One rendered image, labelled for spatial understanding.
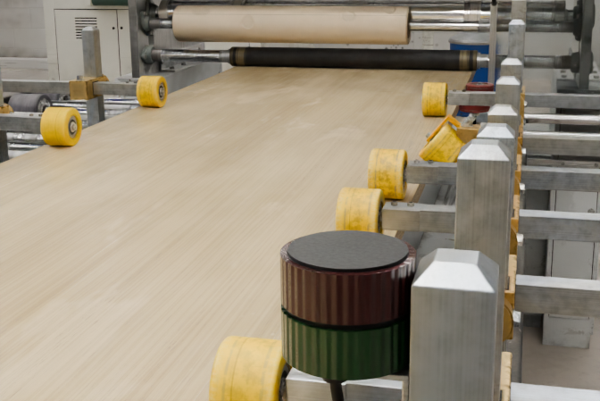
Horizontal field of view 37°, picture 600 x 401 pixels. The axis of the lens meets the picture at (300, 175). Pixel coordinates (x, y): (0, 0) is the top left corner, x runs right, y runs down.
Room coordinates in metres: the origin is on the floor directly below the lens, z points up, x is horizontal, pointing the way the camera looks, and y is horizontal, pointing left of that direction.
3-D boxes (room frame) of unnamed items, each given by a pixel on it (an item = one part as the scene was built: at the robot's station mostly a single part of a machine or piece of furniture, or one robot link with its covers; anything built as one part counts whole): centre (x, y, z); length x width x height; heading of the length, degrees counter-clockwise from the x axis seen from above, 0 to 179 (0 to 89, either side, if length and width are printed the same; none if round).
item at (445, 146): (1.65, -0.27, 0.93); 0.09 x 0.08 x 0.09; 76
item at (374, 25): (3.03, -0.17, 1.05); 1.43 x 0.12 x 0.12; 76
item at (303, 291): (0.38, -0.02, 1.16); 0.06 x 0.06 x 0.02
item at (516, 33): (2.07, -0.49, 0.89); 0.04 x 0.04 x 0.48; 76
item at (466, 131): (1.65, -0.28, 0.95); 0.10 x 0.04 x 0.10; 76
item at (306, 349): (0.38, -0.02, 1.13); 0.06 x 0.06 x 0.02
